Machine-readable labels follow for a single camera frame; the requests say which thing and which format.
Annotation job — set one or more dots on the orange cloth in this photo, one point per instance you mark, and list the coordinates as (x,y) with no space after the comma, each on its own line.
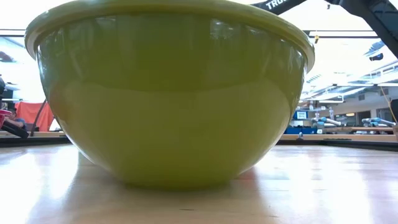
(29,112)

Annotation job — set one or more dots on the blue framed sign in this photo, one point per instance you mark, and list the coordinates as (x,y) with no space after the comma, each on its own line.
(301,115)

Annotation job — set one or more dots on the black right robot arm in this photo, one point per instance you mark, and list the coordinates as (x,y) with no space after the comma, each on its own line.
(385,21)

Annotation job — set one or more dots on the person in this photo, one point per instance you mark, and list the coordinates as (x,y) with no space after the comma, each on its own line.
(15,119)

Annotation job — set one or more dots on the red plastic container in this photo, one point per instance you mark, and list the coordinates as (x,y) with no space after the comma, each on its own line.
(3,112)

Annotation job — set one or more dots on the black padded armrest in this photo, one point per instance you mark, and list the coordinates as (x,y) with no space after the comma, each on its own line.
(15,130)

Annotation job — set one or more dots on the blue grey background robot arm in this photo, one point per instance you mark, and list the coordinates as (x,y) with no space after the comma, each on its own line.
(377,121)
(328,120)

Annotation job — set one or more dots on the green bowl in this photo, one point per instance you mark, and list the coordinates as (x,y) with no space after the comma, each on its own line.
(169,124)

